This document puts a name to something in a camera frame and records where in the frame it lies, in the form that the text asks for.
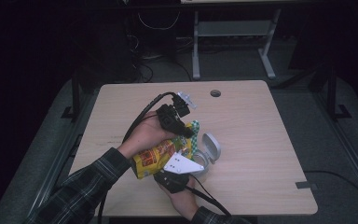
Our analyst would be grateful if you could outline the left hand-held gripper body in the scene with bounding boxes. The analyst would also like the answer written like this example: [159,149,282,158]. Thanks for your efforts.
[155,91,198,133]

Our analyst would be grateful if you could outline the white hanging cable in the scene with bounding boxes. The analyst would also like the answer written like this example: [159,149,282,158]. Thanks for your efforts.
[137,11,181,32]

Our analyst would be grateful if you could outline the yellow seasoning refill pouch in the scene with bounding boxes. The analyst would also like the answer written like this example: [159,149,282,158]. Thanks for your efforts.
[131,120,200,180]

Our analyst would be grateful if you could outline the black metal stand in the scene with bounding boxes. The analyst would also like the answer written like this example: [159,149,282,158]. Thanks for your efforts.
[60,70,85,122]
[304,62,352,121]

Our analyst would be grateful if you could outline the aluminium rail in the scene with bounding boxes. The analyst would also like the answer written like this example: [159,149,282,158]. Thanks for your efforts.
[22,130,85,224]
[310,90,358,204]

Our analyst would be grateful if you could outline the black floor cables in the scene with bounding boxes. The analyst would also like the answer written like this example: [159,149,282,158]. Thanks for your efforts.
[127,32,194,83]

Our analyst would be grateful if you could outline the right hand-held gripper cable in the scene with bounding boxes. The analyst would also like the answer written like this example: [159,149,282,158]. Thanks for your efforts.
[186,175,233,217]

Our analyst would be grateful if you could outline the left hand-held gripper cable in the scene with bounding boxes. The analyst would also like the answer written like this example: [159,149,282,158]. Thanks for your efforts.
[97,91,179,224]

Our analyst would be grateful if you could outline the black cable on floor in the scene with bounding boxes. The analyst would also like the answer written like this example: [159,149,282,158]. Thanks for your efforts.
[302,169,358,209]

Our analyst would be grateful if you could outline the white metal desk frame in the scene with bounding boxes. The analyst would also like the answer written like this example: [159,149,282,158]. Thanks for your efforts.
[180,0,309,80]

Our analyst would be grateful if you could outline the person's right hand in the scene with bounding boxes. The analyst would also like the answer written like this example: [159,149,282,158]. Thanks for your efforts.
[158,176,200,220]

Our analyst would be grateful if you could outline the person's left hand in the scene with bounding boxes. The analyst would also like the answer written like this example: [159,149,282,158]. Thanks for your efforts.
[117,110,177,160]

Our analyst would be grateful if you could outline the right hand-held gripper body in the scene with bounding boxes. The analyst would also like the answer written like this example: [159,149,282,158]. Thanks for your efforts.
[153,151,205,194]

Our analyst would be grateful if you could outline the grey tape piece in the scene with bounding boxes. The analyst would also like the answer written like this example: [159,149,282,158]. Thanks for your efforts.
[296,180,319,191]

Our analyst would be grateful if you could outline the hand-held gripper cable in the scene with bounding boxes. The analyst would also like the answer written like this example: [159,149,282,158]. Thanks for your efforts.
[97,91,179,224]
[186,175,233,217]

